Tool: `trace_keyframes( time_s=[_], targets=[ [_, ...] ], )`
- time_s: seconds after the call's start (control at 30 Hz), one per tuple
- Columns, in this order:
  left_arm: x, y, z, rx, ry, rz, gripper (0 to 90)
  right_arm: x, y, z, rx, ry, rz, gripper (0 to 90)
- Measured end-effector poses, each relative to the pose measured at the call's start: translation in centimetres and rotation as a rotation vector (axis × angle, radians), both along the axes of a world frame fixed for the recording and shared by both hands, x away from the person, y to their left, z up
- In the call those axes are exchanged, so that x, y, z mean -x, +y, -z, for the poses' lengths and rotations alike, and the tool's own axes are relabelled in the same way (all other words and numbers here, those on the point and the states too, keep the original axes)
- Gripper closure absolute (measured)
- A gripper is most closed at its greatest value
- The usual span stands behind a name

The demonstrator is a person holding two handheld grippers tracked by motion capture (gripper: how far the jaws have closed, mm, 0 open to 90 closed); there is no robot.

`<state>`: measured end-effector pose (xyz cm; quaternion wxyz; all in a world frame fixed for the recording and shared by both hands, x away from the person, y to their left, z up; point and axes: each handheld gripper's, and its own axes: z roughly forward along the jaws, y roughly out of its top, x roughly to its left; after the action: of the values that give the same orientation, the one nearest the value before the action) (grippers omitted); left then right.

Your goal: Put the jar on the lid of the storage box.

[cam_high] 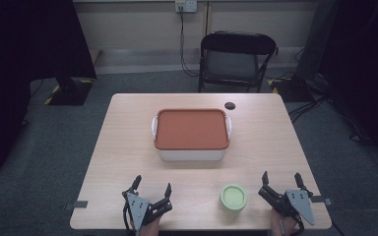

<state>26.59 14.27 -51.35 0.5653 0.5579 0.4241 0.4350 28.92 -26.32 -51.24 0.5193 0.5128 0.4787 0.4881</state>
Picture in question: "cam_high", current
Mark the person's left hand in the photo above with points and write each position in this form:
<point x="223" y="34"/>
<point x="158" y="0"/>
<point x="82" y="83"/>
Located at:
<point x="149" y="228"/>

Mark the green round container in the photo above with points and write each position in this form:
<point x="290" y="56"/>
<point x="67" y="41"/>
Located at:
<point x="233" y="197"/>

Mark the black stand base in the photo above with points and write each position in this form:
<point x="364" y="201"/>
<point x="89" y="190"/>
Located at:
<point x="69" y="91"/>

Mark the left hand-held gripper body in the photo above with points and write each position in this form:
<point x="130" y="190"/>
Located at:
<point x="138" y="207"/>

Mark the dark equipment stand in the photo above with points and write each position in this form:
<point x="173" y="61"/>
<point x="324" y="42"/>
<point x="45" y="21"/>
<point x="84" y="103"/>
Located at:
<point x="308" y="65"/>

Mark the black folding chair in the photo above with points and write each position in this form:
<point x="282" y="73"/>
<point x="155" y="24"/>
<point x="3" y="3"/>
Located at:
<point x="235" y="61"/>

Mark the black curtain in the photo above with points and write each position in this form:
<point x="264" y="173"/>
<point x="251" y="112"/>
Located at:
<point x="13" y="65"/>

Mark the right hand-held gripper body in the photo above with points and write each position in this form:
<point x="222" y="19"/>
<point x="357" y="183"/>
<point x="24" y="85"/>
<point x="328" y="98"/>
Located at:
<point x="290" y="202"/>

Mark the orange box lid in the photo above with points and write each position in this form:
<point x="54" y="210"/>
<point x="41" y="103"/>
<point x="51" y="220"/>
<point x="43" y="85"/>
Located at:
<point x="191" y="129"/>

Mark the person's right hand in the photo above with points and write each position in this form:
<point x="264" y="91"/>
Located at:
<point x="282" y="224"/>

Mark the white wall socket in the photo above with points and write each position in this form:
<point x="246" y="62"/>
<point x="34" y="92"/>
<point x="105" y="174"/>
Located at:
<point x="186" y="6"/>

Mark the white storage box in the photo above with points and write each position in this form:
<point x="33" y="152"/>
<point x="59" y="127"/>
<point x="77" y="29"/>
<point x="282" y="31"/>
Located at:
<point x="192" y="154"/>

